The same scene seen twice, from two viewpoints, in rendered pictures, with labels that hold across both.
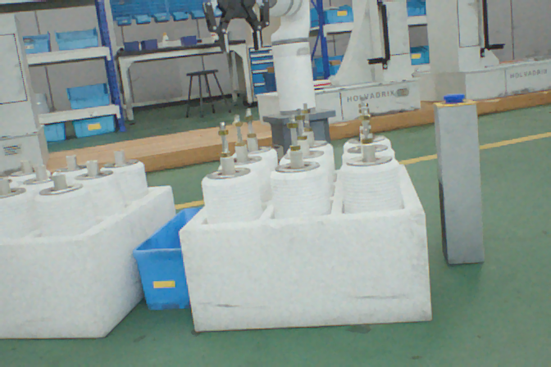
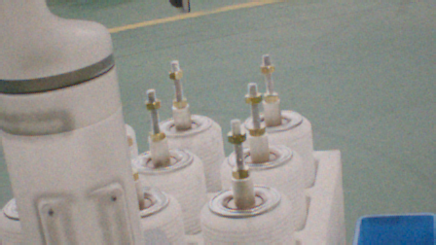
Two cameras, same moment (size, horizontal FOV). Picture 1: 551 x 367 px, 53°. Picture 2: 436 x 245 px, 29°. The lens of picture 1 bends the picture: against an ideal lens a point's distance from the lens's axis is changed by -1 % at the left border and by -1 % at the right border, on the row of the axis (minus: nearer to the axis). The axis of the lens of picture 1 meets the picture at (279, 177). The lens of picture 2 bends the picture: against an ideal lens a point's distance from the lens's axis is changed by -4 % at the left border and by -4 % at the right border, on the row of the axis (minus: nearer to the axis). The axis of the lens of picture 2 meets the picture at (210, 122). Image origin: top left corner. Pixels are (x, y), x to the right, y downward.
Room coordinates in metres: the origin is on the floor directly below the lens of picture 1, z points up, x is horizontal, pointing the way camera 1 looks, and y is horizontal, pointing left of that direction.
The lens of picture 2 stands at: (1.98, 0.09, 0.62)
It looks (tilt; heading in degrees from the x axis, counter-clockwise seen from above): 19 degrees down; 184
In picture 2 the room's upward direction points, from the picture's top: 8 degrees counter-clockwise
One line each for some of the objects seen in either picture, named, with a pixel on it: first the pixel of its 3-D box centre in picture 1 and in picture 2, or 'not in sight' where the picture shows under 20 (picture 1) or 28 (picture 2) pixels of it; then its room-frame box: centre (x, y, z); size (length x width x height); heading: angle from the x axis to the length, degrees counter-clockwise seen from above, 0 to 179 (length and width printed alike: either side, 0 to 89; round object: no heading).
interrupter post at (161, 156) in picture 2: (303, 148); (160, 152); (1.02, -0.05, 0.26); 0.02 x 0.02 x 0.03
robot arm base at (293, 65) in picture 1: (293, 79); (73, 184); (1.40, -0.07, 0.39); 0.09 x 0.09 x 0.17; 19
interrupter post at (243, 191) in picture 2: (252, 144); (243, 191); (1.16, 0.05, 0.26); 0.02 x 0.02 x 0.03
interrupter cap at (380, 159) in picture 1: (369, 160); not in sight; (0.89, -0.15, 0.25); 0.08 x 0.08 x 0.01
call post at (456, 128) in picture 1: (458, 183); not in sight; (1.05, -0.35, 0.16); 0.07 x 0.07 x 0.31; 81
